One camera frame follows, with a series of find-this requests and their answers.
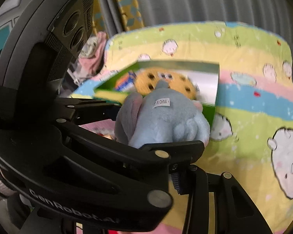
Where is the light blue plush toy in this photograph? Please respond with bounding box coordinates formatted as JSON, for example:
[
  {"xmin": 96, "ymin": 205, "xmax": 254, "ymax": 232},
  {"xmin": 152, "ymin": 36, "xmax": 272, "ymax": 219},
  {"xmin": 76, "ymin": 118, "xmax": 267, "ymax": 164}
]
[{"xmin": 114, "ymin": 80, "xmax": 210, "ymax": 148}]

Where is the blue orange tissue pack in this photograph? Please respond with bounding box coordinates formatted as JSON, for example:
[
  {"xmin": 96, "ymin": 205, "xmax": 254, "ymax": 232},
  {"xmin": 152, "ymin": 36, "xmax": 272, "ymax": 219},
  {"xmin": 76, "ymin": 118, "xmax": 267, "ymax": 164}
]
[{"xmin": 114, "ymin": 71, "xmax": 136, "ymax": 91}]

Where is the orange cookie plush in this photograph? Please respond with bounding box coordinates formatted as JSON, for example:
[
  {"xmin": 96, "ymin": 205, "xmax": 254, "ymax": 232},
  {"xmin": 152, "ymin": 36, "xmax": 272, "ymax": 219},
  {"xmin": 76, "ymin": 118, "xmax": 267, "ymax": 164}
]
[{"xmin": 134, "ymin": 67, "xmax": 197, "ymax": 100}]

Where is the green cardboard box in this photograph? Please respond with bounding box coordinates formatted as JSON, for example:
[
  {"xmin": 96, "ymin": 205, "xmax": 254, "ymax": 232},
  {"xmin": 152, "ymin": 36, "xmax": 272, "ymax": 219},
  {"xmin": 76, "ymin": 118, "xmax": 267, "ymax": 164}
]
[{"xmin": 94, "ymin": 60, "xmax": 220, "ymax": 125}]

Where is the yellow green sponge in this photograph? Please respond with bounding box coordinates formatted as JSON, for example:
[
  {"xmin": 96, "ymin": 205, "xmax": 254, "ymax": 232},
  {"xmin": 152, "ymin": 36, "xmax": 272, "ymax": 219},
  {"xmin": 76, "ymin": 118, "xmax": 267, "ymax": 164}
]
[{"xmin": 94, "ymin": 89, "xmax": 129, "ymax": 104}]

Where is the pile of clothes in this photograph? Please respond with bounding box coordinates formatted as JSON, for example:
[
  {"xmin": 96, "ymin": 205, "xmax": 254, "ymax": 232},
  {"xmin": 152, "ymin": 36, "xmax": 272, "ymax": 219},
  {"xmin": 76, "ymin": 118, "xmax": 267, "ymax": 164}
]
[{"xmin": 68, "ymin": 31, "xmax": 107, "ymax": 86}]

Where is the colourful cartoon bed sheet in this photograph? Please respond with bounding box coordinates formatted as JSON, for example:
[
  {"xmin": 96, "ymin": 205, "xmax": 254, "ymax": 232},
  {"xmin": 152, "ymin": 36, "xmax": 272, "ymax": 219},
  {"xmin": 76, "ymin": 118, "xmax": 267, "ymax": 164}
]
[{"xmin": 73, "ymin": 22, "xmax": 293, "ymax": 233}]

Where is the yellow patterned curtain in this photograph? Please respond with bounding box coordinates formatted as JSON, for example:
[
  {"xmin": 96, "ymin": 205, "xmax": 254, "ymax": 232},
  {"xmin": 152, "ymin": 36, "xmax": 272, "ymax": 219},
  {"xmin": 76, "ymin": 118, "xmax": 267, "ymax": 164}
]
[{"xmin": 92, "ymin": 0, "xmax": 144, "ymax": 37}]

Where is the grey curtain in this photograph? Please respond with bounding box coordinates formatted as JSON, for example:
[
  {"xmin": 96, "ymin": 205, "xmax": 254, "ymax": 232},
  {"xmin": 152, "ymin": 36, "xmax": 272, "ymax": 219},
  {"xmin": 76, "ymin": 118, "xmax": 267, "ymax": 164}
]
[{"xmin": 92, "ymin": 0, "xmax": 293, "ymax": 42}]

